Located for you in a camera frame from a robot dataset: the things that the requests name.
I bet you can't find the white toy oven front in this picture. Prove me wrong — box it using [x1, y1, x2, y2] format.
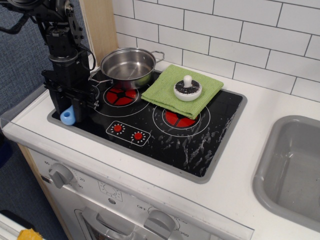
[28, 150, 253, 240]

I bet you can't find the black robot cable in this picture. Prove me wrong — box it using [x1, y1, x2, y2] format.
[0, 13, 97, 72]

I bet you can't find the stainless steel pot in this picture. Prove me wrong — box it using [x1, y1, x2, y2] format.
[88, 47, 165, 90]

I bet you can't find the grey left oven knob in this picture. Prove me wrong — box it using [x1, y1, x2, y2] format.
[49, 163, 74, 189]

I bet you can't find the grey sink basin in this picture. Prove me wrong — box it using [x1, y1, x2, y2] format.
[252, 115, 320, 232]

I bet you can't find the yellow object on floor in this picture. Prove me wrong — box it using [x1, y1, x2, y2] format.
[17, 229, 43, 240]

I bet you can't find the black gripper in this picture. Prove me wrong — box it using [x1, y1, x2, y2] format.
[41, 56, 99, 123]

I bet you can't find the grey right oven knob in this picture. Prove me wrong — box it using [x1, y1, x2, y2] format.
[143, 210, 176, 240]

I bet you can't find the blue and grey spoon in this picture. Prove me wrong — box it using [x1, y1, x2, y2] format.
[60, 105, 76, 126]

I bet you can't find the wooden side post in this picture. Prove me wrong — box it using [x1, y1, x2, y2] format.
[79, 0, 119, 66]

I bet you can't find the black toy stove top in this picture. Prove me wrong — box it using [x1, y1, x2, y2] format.
[46, 69, 248, 185]

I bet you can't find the white toy mushroom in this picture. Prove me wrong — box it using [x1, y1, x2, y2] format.
[173, 75, 202, 102]

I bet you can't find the grey oven knob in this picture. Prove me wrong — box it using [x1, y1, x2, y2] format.
[49, 163, 74, 189]
[143, 210, 176, 240]

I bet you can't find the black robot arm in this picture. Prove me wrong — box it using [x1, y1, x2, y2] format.
[0, 0, 99, 123]

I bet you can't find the green folded cloth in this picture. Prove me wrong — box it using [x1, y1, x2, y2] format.
[141, 65, 224, 120]

